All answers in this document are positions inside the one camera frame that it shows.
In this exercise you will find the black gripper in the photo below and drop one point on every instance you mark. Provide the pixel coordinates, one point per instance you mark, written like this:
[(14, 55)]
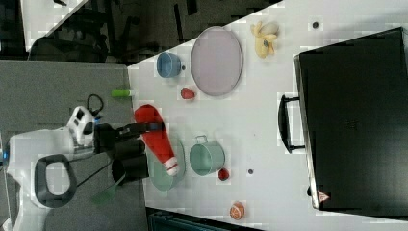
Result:
[(109, 139)]

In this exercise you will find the red plush ketchup bottle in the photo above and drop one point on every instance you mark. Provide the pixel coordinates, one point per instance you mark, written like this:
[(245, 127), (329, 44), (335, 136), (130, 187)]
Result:
[(158, 141)]

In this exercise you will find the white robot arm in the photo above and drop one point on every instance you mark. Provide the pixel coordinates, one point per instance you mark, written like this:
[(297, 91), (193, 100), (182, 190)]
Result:
[(40, 162)]

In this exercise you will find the green oval strainer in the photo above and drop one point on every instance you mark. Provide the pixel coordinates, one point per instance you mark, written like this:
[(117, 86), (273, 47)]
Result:
[(163, 178)]

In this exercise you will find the green marker pen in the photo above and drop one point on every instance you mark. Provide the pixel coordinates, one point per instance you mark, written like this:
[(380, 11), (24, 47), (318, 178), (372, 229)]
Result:
[(122, 93)]

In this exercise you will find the red strawberry toy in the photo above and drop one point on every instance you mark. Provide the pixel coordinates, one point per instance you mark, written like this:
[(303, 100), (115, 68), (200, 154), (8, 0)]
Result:
[(187, 94)]

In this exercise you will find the green spatula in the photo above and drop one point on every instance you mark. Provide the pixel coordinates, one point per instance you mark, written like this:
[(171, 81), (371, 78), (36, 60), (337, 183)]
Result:
[(107, 194)]

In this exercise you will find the blue cup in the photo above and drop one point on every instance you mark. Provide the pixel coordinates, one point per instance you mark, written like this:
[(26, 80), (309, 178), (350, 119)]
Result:
[(168, 65)]

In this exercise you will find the small red fruit toy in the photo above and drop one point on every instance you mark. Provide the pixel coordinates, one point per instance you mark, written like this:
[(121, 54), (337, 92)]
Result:
[(223, 174)]

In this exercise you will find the large grey plate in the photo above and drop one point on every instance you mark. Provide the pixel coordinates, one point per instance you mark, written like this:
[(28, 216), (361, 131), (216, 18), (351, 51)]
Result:
[(216, 61)]

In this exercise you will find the orange slice toy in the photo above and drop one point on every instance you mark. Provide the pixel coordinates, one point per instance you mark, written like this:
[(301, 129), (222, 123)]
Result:
[(237, 211)]

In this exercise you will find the black toaster oven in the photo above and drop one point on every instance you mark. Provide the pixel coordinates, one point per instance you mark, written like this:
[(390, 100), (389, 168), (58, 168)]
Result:
[(353, 106)]

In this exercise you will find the green pot with handle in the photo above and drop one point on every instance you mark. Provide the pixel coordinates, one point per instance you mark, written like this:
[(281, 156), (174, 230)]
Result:
[(206, 156)]

